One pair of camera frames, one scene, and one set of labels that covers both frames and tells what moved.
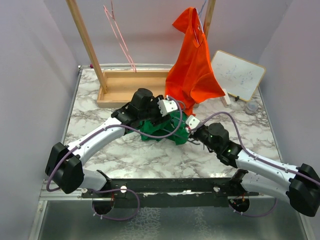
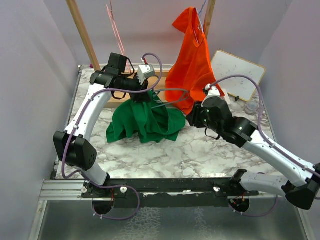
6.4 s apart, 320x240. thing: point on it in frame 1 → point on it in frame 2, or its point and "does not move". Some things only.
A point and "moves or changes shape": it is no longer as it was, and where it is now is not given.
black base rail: x=171 y=193 does not move
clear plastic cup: x=251 y=107 does not move
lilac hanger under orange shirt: x=199 y=19 does not move
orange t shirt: x=191 y=78 does not move
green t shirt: x=173 y=129 moves or changes shape
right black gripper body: x=201 y=135 → x=199 y=119
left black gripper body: x=154 y=114 → x=136 y=85
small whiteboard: x=238 y=77 does not move
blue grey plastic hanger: x=192 y=141 → x=170 y=89
